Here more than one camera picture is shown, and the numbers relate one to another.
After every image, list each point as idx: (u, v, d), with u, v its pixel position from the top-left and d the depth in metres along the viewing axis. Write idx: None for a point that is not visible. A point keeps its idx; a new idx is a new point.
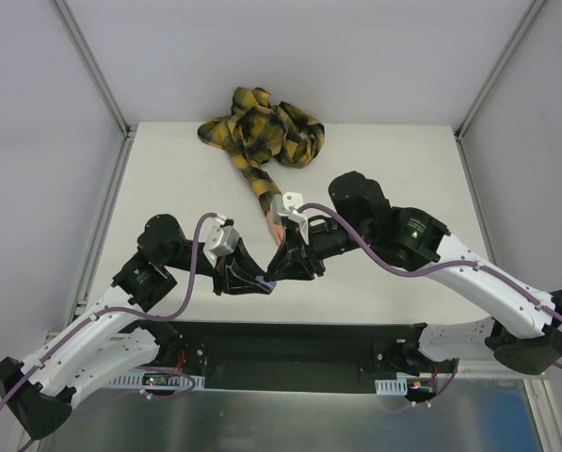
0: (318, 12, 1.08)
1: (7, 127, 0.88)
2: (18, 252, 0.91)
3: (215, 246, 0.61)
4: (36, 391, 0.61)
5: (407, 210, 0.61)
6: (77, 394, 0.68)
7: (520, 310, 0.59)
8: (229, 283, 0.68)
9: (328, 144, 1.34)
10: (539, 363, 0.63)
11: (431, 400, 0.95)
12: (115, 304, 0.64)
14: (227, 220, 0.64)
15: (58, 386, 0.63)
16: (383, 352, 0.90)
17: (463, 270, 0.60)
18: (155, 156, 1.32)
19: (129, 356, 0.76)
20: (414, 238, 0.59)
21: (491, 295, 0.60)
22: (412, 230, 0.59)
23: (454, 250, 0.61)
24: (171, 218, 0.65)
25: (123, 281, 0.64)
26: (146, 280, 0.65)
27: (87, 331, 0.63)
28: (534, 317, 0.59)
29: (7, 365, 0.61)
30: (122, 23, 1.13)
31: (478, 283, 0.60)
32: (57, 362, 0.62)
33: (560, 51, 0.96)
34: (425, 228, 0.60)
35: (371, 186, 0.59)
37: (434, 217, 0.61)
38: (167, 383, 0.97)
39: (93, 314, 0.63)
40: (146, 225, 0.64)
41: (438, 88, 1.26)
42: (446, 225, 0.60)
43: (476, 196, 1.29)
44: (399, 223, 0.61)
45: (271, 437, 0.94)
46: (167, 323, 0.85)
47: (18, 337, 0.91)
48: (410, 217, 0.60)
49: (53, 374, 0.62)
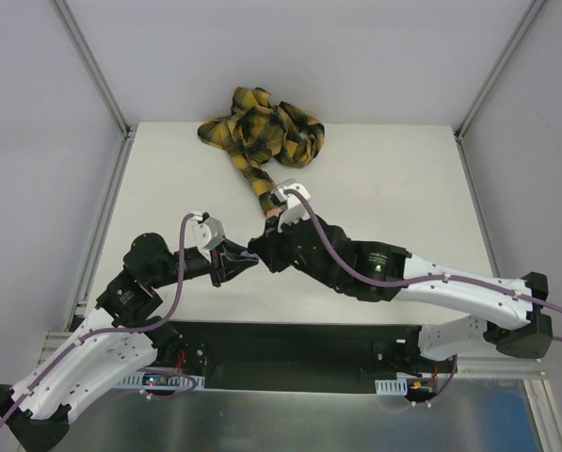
0: (319, 12, 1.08)
1: (6, 127, 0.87)
2: (17, 252, 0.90)
3: (208, 240, 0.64)
4: (26, 417, 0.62)
5: (366, 245, 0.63)
6: (72, 410, 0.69)
7: (499, 306, 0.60)
8: (224, 271, 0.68)
9: (328, 144, 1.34)
10: (540, 347, 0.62)
11: (431, 400, 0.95)
12: (99, 327, 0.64)
14: (203, 215, 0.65)
15: (51, 409, 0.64)
16: (383, 352, 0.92)
17: (435, 285, 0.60)
18: (156, 156, 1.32)
19: (124, 366, 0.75)
20: (378, 272, 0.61)
21: (468, 299, 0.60)
22: (376, 263, 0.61)
23: (419, 269, 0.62)
24: (158, 237, 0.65)
25: (108, 301, 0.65)
26: (130, 299, 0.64)
27: (72, 357, 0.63)
28: (515, 308, 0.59)
29: None
30: (123, 23, 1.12)
31: (453, 295, 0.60)
32: (46, 388, 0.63)
33: (560, 51, 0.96)
34: (387, 258, 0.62)
35: (334, 231, 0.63)
37: (392, 245, 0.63)
38: (167, 383, 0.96)
39: (77, 340, 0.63)
40: (133, 243, 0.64)
41: (438, 88, 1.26)
42: (406, 250, 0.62)
43: (476, 196, 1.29)
44: (361, 258, 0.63)
45: (271, 437, 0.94)
46: (167, 324, 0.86)
47: (18, 338, 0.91)
48: (371, 250, 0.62)
49: (41, 401, 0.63)
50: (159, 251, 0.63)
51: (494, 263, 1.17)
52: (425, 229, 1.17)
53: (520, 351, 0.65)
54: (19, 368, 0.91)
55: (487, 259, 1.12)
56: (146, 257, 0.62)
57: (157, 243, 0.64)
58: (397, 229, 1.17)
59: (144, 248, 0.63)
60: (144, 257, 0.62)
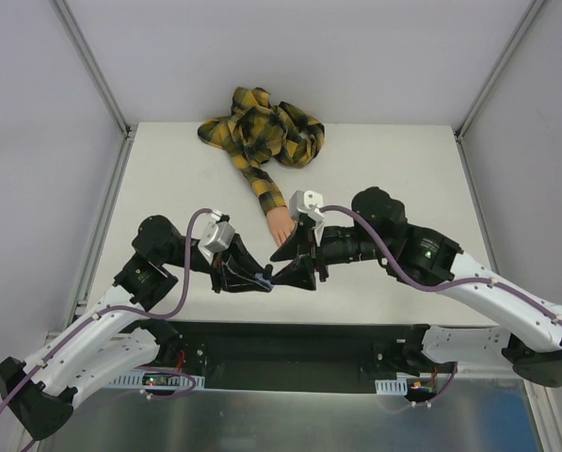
0: (318, 12, 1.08)
1: (5, 127, 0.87)
2: (17, 252, 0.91)
3: (211, 241, 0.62)
4: (39, 389, 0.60)
5: (419, 230, 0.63)
6: (79, 394, 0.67)
7: (536, 325, 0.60)
8: (227, 281, 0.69)
9: (329, 144, 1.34)
10: (558, 376, 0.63)
11: (431, 400, 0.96)
12: (118, 302, 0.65)
14: (221, 217, 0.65)
15: (59, 385, 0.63)
16: (383, 351, 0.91)
17: (478, 287, 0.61)
18: (156, 156, 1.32)
19: (133, 354, 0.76)
20: (427, 258, 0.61)
21: (505, 310, 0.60)
22: (425, 250, 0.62)
23: (466, 268, 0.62)
24: (165, 219, 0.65)
25: (124, 281, 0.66)
26: (148, 279, 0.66)
27: (88, 331, 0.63)
28: (552, 331, 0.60)
29: (8, 366, 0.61)
30: (122, 23, 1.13)
31: (492, 300, 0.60)
32: (60, 362, 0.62)
33: (560, 51, 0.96)
34: (438, 248, 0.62)
35: (396, 207, 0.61)
37: (447, 237, 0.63)
38: (167, 383, 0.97)
39: (96, 314, 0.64)
40: (139, 227, 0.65)
41: (438, 87, 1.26)
42: (458, 245, 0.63)
43: (476, 196, 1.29)
44: (411, 242, 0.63)
45: (271, 437, 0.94)
46: (167, 323, 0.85)
47: (18, 337, 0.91)
48: (424, 237, 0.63)
49: (55, 374, 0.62)
50: (166, 234, 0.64)
51: (493, 263, 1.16)
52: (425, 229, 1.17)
53: (536, 377, 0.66)
54: None
55: (487, 259, 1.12)
56: (153, 241, 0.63)
57: (165, 226, 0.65)
58: None
59: (150, 232, 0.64)
60: (152, 241, 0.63)
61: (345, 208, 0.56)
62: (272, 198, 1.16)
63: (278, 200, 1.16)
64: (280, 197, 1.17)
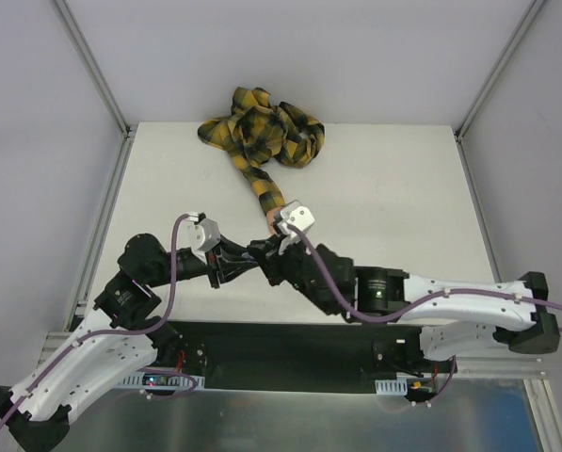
0: (319, 12, 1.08)
1: (4, 127, 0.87)
2: (17, 252, 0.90)
3: (201, 242, 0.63)
4: (25, 419, 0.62)
5: (365, 271, 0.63)
6: (73, 411, 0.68)
7: (503, 312, 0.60)
8: (223, 272, 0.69)
9: (329, 144, 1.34)
10: (551, 343, 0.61)
11: (431, 400, 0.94)
12: (99, 327, 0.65)
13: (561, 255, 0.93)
14: (200, 216, 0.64)
15: (50, 411, 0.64)
16: (383, 352, 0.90)
17: (436, 302, 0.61)
18: (156, 156, 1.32)
19: (127, 363, 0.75)
20: (380, 298, 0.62)
21: (470, 310, 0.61)
22: (376, 290, 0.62)
23: (418, 288, 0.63)
24: (152, 237, 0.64)
25: (105, 301, 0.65)
26: (127, 300, 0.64)
27: (70, 358, 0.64)
28: (518, 312, 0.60)
29: None
30: (123, 24, 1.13)
31: (456, 309, 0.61)
32: (45, 390, 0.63)
33: (560, 50, 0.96)
34: (385, 283, 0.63)
35: (346, 263, 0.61)
37: (388, 268, 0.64)
38: (167, 383, 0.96)
39: (75, 341, 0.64)
40: (126, 245, 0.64)
41: (438, 88, 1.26)
42: (401, 271, 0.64)
43: (476, 196, 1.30)
44: (362, 286, 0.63)
45: (272, 437, 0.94)
46: (167, 324, 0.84)
47: (18, 338, 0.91)
48: (370, 279, 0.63)
49: (40, 403, 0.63)
50: (152, 252, 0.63)
51: (493, 263, 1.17)
52: (425, 228, 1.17)
53: (530, 348, 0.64)
54: (20, 366, 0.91)
55: (487, 259, 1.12)
56: (140, 259, 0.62)
57: (151, 244, 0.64)
58: (397, 229, 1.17)
59: (136, 250, 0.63)
60: (138, 259, 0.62)
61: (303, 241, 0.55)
62: (272, 198, 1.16)
63: (278, 200, 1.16)
64: (280, 197, 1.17)
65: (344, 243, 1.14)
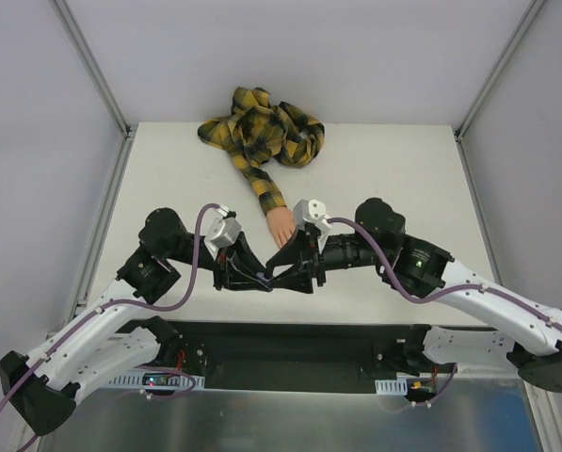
0: (318, 13, 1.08)
1: (4, 127, 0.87)
2: (16, 252, 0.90)
3: (216, 236, 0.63)
4: (42, 382, 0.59)
5: (412, 241, 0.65)
6: (82, 389, 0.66)
7: (529, 328, 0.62)
8: (228, 277, 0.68)
9: (329, 144, 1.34)
10: None
11: (431, 400, 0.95)
12: (120, 296, 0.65)
13: (561, 255, 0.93)
14: (229, 214, 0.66)
15: (63, 379, 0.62)
16: (383, 351, 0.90)
17: (470, 293, 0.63)
18: (156, 156, 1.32)
19: (133, 352, 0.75)
20: (419, 266, 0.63)
21: (499, 314, 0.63)
22: (418, 259, 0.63)
23: (458, 275, 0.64)
24: (171, 212, 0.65)
25: (128, 274, 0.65)
26: (151, 272, 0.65)
27: (92, 324, 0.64)
28: (546, 333, 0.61)
29: (11, 360, 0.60)
30: (123, 23, 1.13)
31: (486, 305, 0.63)
32: (64, 355, 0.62)
33: (560, 50, 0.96)
34: (428, 257, 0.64)
35: (397, 220, 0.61)
37: (438, 246, 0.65)
38: (167, 383, 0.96)
39: (99, 308, 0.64)
40: (147, 218, 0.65)
41: (438, 88, 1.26)
42: (449, 253, 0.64)
43: (476, 196, 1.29)
44: (406, 252, 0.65)
45: (271, 438, 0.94)
46: (167, 322, 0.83)
47: (18, 337, 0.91)
48: (415, 248, 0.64)
49: (58, 367, 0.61)
50: (173, 226, 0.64)
51: (494, 263, 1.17)
52: (425, 229, 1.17)
53: (540, 376, 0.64)
54: None
55: (486, 259, 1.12)
56: (161, 232, 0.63)
57: (171, 217, 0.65)
58: None
59: (158, 223, 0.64)
60: (159, 232, 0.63)
61: (345, 218, 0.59)
62: (272, 198, 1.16)
63: (278, 200, 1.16)
64: (280, 197, 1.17)
65: None
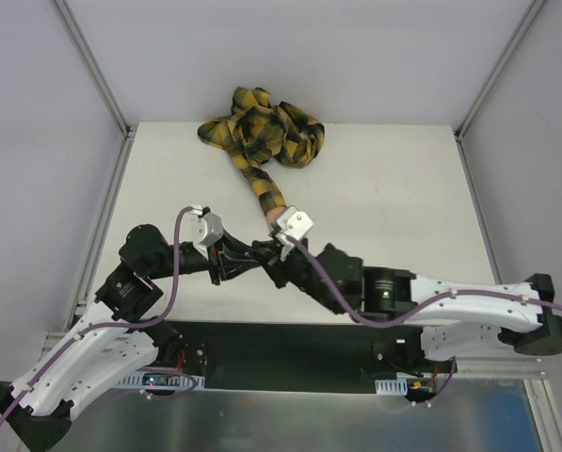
0: (318, 13, 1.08)
1: (5, 127, 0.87)
2: (17, 253, 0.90)
3: (204, 236, 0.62)
4: (27, 413, 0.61)
5: (374, 271, 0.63)
6: (75, 407, 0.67)
7: (509, 313, 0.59)
8: (225, 268, 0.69)
9: (329, 144, 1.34)
10: (556, 347, 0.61)
11: (431, 400, 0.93)
12: (99, 321, 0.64)
13: (561, 254, 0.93)
14: (203, 210, 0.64)
15: (52, 405, 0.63)
16: (383, 352, 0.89)
17: (443, 303, 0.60)
18: (156, 157, 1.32)
19: (129, 361, 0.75)
20: (387, 298, 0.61)
21: (478, 312, 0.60)
22: (383, 290, 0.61)
23: (425, 288, 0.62)
24: (153, 229, 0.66)
25: (107, 295, 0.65)
26: (129, 292, 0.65)
27: (72, 351, 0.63)
28: (525, 313, 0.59)
29: (0, 390, 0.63)
30: (123, 23, 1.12)
31: (464, 309, 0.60)
32: (46, 384, 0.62)
33: (560, 50, 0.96)
34: (393, 283, 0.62)
35: (357, 265, 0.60)
37: (395, 267, 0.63)
38: (167, 383, 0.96)
39: (77, 334, 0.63)
40: (127, 236, 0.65)
41: (438, 88, 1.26)
42: (409, 271, 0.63)
43: (476, 196, 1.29)
44: (370, 286, 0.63)
45: (271, 437, 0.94)
46: (165, 323, 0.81)
47: (18, 338, 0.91)
48: (377, 278, 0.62)
49: (41, 397, 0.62)
50: (154, 243, 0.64)
51: (494, 263, 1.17)
52: (424, 228, 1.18)
53: (537, 353, 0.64)
54: (19, 367, 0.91)
55: (486, 259, 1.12)
56: (141, 250, 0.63)
57: (152, 235, 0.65)
58: (397, 229, 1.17)
59: (138, 241, 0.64)
60: (141, 250, 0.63)
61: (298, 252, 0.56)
62: (272, 198, 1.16)
63: (278, 200, 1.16)
64: (280, 197, 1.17)
65: (345, 243, 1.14)
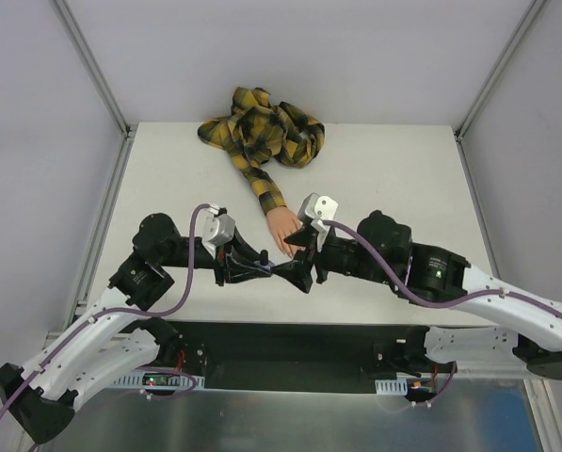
0: (319, 13, 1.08)
1: (4, 127, 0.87)
2: (17, 252, 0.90)
3: (215, 235, 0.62)
4: (38, 395, 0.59)
5: (424, 248, 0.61)
6: (80, 396, 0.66)
7: (550, 328, 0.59)
8: (231, 272, 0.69)
9: (329, 144, 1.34)
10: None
11: (431, 400, 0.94)
12: (112, 305, 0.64)
13: (561, 254, 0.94)
14: (219, 210, 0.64)
15: (60, 390, 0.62)
16: (383, 351, 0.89)
17: (491, 300, 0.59)
18: (156, 156, 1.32)
19: (131, 356, 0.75)
20: (438, 278, 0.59)
21: (521, 318, 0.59)
22: (436, 269, 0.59)
23: (477, 281, 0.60)
24: (166, 217, 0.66)
25: (120, 282, 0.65)
26: (143, 279, 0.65)
27: (87, 333, 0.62)
28: None
29: (7, 372, 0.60)
30: (123, 23, 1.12)
31: (508, 312, 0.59)
32: (58, 365, 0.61)
33: (560, 50, 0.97)
34: (446, 265, 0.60)
35: (403, 233, 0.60)
37: (453, 252, 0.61)
38: (167, 383, 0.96)
39: (91, 317, 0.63)
40: (141, 224, 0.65)
41: (438, 88, 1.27)
42: (464, 258, 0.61)
43: (476, 196, 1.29)
44: (420, 263, 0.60)
45: (271, 437, 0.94)
46: (168, 322, 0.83)
47: (17, 337, 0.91)
48: (431, 256, 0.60)
49: (53, 379, 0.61)
50: (168, 231, 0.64)
51: (494, 264, 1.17)
52: (424, 228, 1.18)
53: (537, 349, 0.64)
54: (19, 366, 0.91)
55: (486, 258, 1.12)
56: (155, 237, 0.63)
57: (165, 223, 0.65)
58: None
59: (152, 228, 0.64)
60: (153, 237, 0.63)
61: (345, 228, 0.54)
62: (272, 198, 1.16)
63: (278, 200, 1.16)
64: (280, 197, 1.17)
65: None
